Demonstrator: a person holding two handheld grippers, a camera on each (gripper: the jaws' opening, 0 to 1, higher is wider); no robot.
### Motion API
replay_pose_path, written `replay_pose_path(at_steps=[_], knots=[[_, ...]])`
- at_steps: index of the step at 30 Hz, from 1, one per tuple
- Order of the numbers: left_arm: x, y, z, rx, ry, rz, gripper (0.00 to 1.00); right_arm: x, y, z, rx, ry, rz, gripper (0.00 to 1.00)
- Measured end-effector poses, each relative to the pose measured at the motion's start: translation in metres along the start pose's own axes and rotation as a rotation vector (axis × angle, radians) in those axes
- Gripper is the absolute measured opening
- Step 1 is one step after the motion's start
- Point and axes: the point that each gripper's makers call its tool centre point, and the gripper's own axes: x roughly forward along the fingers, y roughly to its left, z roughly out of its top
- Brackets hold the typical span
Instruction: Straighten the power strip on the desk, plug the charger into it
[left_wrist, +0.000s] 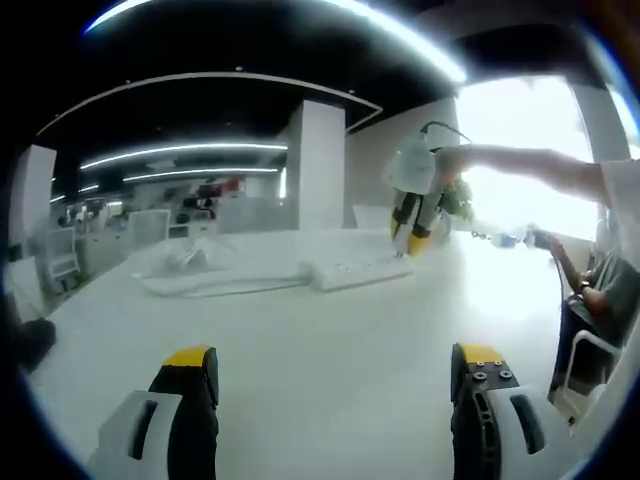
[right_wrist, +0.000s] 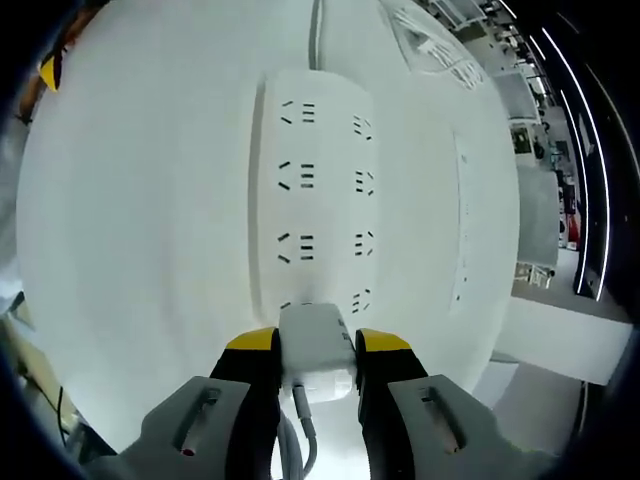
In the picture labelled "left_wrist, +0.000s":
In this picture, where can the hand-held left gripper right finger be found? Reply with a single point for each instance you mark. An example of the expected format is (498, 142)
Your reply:
(480, 420)

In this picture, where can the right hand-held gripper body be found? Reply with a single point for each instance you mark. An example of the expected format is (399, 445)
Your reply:
(412, 167)

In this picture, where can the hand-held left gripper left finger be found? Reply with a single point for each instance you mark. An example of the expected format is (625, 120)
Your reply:
(185, 415)

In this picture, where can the white power strip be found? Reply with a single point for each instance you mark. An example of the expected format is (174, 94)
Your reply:
(350, 270)

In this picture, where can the white desk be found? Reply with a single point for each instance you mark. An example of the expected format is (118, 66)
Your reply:
(325, 350)

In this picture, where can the person's right hand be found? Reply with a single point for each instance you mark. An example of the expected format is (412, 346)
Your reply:
(452, 160)

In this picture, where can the green plant in white pot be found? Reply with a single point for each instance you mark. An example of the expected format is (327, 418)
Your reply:
(457, 200)

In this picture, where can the blue small object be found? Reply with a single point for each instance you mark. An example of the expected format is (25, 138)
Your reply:
(505, 241)

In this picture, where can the long curved ceiling light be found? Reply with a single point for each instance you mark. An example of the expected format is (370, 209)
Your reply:
(440, 57)

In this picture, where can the white plastic chair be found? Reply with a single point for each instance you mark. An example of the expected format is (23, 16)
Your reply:
(595, 342)

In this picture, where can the black flat object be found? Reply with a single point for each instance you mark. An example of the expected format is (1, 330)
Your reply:
(35, 345)

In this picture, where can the white office chair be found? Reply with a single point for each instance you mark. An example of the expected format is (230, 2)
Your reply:
(62, 250)
(150, 230)

